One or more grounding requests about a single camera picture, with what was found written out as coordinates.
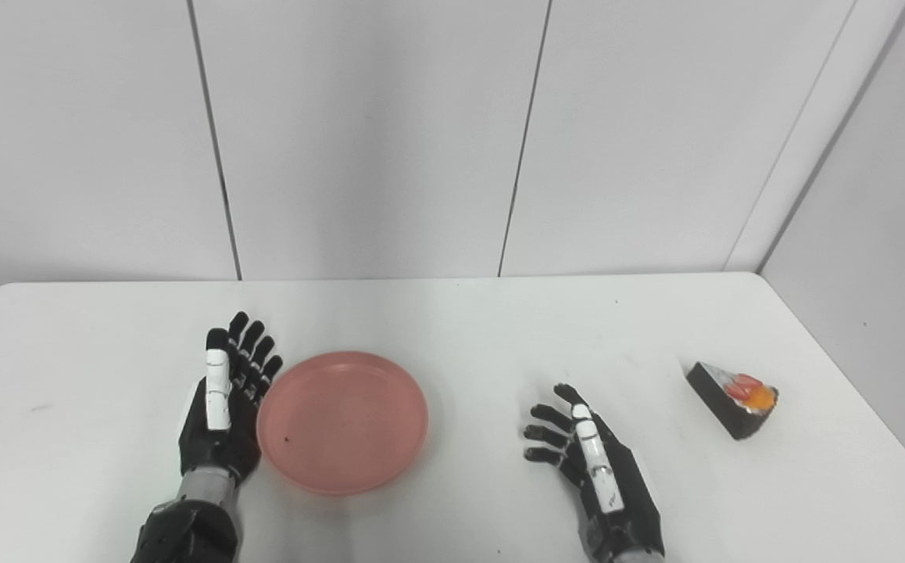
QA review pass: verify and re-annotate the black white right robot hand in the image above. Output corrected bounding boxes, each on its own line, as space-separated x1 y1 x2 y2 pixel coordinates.
523 383 666 563

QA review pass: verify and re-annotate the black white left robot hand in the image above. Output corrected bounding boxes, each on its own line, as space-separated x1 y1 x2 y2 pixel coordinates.
178 311 284 489

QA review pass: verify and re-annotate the pink round plate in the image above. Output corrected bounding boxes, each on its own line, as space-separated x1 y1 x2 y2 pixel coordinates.
256 351 429 496

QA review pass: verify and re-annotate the chocolate cake slice with fruit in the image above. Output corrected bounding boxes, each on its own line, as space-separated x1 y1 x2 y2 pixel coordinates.
685 361 780 441

